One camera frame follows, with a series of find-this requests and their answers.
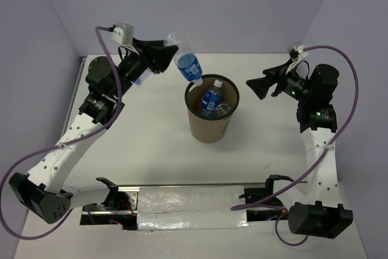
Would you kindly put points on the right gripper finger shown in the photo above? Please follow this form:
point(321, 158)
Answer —
point(261, 86)
point(275, 71)

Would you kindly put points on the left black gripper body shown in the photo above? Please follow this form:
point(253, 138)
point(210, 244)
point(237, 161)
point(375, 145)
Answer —
point(133, 65)

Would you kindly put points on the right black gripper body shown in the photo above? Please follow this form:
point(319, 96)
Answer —
point(291, 84)

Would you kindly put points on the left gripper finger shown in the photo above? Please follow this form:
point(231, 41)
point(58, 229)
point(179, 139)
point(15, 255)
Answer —
point(148, 45)
point(159, 58)

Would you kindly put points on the small blue cap bottle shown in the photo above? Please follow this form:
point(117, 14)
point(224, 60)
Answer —
point(143, 77)

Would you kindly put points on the blue label bottle back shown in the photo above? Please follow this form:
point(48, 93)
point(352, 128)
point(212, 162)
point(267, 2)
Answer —
point(185, 58)

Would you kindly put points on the blue label bottle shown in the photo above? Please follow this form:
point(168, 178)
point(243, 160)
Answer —
point(211, 98)
point(185, 58)

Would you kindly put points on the green label plastic bottle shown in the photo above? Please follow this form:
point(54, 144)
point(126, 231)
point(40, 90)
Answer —
point(222, 109)

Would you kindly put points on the blue label bottle front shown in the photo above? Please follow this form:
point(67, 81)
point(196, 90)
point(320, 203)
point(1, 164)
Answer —
point(211, 98)

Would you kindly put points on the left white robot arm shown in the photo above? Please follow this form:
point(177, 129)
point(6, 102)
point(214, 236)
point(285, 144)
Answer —
point(42, 189)

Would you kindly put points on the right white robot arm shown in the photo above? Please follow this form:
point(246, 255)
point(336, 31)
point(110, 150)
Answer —
point(318, 212)

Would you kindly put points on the brown cardboard bin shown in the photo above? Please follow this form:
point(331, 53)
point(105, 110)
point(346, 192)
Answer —
point(210, 129)

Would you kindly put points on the silver foil tape sheet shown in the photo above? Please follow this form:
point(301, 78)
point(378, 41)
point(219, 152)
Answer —
point(190, 208)

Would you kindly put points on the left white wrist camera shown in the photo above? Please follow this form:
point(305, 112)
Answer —
point(123, 33)

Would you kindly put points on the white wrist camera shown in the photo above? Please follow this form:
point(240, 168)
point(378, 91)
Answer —
point(297, 52)
point(123, 33)

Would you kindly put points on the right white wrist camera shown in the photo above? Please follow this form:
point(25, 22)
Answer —
point(297, 52)

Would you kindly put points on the metal base rail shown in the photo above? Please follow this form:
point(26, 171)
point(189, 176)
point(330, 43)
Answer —
point(122, 211)

